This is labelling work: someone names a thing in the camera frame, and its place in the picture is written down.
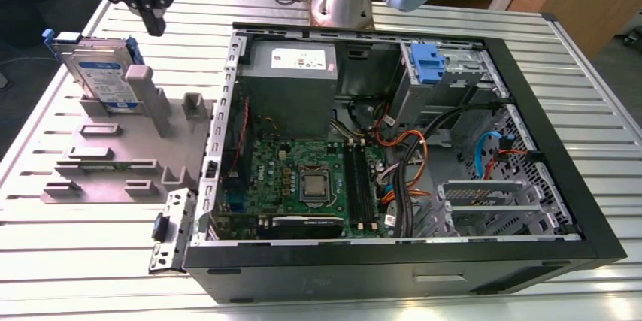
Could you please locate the black RAM slot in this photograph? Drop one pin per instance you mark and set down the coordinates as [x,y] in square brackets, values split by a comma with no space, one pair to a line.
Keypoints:
[365,185]
[354,185]
[360,185]

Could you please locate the green motherboard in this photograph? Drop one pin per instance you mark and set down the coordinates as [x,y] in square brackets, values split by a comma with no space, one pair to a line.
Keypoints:
[281,155]

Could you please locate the grey power supply unit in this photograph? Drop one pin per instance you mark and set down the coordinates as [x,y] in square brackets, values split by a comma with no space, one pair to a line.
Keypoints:
[286,103]

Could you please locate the silver CPU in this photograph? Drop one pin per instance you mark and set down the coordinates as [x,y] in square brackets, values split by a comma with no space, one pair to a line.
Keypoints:
[316,184]

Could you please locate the blue plastic drive latch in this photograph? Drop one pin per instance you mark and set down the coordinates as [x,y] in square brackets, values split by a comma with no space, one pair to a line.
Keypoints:
[426,69]

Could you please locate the CPU socket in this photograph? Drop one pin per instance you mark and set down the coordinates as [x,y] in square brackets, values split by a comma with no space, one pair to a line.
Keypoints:
[314,200]

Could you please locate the metal disk bay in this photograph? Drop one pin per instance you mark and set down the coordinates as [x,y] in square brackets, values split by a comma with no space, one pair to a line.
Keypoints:
[481,185]

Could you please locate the green RAM stick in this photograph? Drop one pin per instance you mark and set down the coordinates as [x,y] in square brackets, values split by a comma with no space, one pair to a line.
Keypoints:
[107,167]

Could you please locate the black graphics card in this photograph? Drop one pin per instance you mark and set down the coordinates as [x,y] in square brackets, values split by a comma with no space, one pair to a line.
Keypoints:
[306,225]

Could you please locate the hard disk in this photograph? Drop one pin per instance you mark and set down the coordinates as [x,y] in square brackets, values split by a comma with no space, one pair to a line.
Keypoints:
[101,76]

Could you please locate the black PC case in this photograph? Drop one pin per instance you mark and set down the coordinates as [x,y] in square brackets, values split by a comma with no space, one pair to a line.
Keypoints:
[352,279]

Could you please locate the grey parts rack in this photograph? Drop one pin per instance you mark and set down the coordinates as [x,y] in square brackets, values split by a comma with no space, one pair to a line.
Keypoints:
[130,170]

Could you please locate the metal card retainer bracket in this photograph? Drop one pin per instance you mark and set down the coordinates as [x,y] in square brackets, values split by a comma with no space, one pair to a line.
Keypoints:
[175,200]

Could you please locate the metal optical drive cage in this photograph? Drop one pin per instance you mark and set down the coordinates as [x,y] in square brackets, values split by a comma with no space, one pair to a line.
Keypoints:
[452,84]

